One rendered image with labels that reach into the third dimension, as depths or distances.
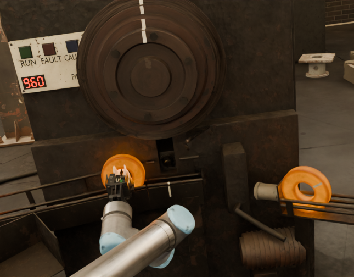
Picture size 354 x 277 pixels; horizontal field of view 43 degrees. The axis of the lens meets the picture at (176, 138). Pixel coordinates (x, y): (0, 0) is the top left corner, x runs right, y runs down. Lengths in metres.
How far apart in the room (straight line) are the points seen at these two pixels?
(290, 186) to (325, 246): 0.98
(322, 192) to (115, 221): 0.63
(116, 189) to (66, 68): 0.46
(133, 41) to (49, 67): 0.40
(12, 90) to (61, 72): 2.73
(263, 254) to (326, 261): 0.81
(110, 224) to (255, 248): 0.50
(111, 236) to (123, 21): 0.63
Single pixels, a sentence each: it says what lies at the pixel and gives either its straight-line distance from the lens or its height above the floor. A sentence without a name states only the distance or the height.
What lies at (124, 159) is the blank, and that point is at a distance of 1.57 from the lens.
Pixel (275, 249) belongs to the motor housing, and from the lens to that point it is 1.57.
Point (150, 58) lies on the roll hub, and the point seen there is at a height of 1.17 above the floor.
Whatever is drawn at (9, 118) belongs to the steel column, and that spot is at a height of 0.23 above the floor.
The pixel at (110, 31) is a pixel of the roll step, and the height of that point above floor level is 1.25.
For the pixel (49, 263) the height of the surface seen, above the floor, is 0.61.
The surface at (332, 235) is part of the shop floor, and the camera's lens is 2.52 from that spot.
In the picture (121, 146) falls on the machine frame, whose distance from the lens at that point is 1.63.
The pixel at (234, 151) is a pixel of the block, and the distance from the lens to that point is 1.54.
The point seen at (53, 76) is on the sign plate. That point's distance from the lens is 1.62.
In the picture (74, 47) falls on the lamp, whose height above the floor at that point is 1.20.
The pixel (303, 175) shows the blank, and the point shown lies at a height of 0.76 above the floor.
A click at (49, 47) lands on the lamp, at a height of 1.21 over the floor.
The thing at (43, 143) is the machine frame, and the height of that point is 0.87.
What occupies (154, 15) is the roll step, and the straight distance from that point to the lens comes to 1.37.
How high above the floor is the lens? 1.45
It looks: 22 degrees down
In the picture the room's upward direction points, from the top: 8 degrees counter-clockwise
